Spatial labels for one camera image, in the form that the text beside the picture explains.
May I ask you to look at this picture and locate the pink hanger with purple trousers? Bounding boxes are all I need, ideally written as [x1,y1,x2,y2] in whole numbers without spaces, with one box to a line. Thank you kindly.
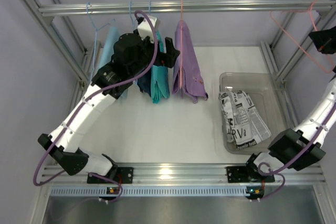
[179,0,183,97]

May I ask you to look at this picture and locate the pink wire hanger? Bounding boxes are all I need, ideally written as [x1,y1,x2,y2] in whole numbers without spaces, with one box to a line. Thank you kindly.
[270,0,336,74]

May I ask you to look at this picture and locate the purple trousers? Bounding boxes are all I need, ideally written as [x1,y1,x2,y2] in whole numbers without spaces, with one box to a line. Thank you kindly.
[172,21,208,103]

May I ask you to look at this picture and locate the newspaper print trousers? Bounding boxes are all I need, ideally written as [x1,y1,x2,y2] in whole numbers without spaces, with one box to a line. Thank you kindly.
[218,90,271,150]

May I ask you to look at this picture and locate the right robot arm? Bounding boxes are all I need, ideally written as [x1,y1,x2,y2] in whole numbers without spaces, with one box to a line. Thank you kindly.
[246,77,335,177]

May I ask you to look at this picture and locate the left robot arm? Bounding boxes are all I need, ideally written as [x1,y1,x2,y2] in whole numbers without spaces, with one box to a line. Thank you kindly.
[38,31,180,176]

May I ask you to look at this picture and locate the teal trousers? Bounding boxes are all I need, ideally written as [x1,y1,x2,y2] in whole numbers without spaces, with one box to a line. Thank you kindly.
[149,28,171,104]

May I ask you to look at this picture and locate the navy trousers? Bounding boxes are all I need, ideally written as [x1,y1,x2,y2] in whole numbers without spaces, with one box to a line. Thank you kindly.
[137,71,152,96]

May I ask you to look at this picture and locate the light blue trousers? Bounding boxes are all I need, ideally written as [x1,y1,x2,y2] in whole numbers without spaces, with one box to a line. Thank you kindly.
[96,26,129,101]

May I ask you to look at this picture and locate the blue hanger leftmost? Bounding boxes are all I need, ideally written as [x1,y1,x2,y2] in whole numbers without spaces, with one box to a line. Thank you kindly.
[86,2,116,83]

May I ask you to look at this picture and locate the clear plastic bin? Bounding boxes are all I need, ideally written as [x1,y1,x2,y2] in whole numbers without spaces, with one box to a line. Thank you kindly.
[219,73,288,155]

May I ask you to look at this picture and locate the right aluminium frame post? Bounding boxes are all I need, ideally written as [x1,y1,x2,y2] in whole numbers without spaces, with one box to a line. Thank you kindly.
[261,3,335,86]

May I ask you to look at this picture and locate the aluminium frame post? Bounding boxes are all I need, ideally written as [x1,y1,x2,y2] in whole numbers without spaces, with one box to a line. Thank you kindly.
[0,0,101,167]
[261,3,335,86]

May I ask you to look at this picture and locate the aluminium hanging rail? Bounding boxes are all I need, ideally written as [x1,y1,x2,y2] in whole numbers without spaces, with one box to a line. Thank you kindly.
[38,0,335,17]

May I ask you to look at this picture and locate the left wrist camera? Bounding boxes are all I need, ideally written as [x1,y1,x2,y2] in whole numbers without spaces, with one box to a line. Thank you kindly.
[137,16,160,43]

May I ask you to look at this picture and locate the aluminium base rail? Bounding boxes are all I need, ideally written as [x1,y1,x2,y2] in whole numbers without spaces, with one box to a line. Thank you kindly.
[38,163,326,186]

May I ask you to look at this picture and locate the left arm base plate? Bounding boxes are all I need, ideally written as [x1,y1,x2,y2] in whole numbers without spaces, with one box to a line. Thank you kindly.
[87,167,134,184]

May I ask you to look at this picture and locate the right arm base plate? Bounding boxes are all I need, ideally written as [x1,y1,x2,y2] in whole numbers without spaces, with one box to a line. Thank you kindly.
[226,166,275,183]

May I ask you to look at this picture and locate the grey slotted cable duct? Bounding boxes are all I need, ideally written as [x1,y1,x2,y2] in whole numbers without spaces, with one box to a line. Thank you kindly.
[50,185,261,197]

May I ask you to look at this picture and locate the left aluminium frame post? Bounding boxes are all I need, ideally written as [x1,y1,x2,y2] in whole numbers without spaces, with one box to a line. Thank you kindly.
[0,0,101,167]

